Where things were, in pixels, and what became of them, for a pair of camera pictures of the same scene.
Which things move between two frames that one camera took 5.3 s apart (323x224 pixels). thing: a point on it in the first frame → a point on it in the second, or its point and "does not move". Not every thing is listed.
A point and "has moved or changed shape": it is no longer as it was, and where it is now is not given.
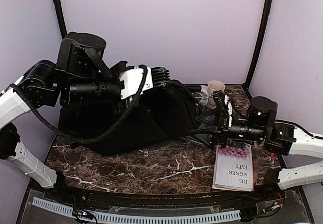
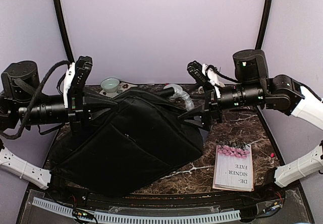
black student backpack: (165, 111) has moved or changed shape
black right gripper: (216, 131) → (211, 102)
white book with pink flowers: (233, 168) does not move
